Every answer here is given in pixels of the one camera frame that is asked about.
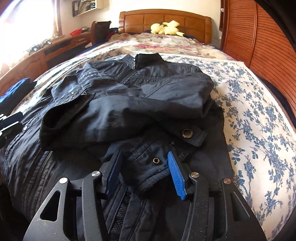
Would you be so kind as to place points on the pink floral quilt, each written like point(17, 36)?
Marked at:
point(166, 44)

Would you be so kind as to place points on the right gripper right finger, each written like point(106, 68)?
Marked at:
point(214, 213)

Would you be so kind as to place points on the black jacket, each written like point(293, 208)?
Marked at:
point(143, 106)

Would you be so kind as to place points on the wooden louvered wardrobe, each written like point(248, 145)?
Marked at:
point(250, 35)

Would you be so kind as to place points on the blue floral bedspread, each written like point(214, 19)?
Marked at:
point(260, 138)

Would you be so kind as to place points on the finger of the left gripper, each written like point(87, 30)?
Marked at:
point(10, 131)
point(10, 119)

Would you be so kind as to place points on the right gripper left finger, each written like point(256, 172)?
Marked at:
point(56, 217)

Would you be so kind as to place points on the wooden chair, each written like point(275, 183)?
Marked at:
point(99, 31)

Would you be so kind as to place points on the yellow plush toy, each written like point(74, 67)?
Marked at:
point(167, 28)

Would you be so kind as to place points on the red bowl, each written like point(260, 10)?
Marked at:
point(76, 32)

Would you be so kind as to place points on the white wall shelf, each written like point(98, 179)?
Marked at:
point(80, 7)

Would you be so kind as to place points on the wooden sideboard cabinet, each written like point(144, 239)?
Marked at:
point(39, 62)

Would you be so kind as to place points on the blue folded garment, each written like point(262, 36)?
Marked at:
point(15, 94)

